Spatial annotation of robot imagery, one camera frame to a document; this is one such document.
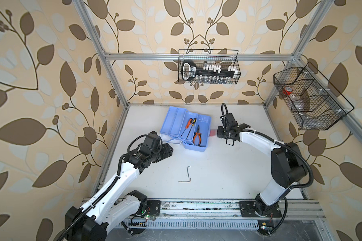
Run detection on black socket set holder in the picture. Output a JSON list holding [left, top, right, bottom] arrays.
[[179, 60, 241, 84]]

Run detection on white and blue tool box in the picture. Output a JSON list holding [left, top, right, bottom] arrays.
[[160, 106, 212, 152]]

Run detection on orange handled pliers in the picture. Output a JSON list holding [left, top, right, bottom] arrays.
[[193, 125, 202, 146]]

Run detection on back wire basket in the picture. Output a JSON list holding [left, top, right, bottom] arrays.
[[178, 48, 241, 85]]

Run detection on red handled screwdriver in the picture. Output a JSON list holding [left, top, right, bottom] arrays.
[[181, 118, 193, 136]]

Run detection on right wire basket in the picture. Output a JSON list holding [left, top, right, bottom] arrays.
[[274, 62, 355, 131]]

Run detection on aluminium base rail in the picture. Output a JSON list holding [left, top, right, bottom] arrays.
[[143, 199, 326, 221]]

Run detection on aluminium frame bar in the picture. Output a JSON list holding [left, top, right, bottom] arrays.
[[105, 53, 295, 62]]

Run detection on black yellow handled screwdriver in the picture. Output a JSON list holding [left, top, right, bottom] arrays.
[[186, 118, 197, 139]]

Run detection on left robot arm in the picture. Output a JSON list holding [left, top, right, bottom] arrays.
[[56, 131, 174, 241]]

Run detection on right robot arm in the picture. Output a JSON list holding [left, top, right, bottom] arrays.
[[217, 113, 314, 217]]

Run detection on wire basket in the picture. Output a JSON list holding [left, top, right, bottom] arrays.
[[178, 48, 241, 85], [274, 62, 355, 131]]

